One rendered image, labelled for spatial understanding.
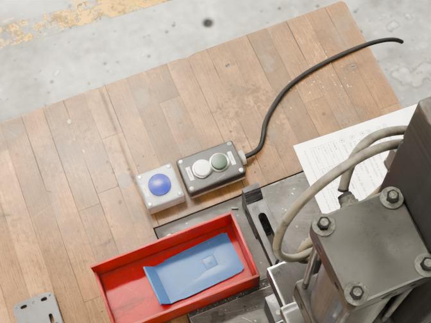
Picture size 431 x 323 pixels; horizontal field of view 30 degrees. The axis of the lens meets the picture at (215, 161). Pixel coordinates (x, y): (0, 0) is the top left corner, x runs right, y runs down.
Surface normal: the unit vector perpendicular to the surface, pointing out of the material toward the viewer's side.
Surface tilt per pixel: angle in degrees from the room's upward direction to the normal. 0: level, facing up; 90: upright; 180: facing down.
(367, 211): 0
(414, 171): 90
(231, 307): 0
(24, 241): 0
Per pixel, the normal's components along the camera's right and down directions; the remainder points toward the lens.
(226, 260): -0.03, -0.39
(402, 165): -0.93, 0.35
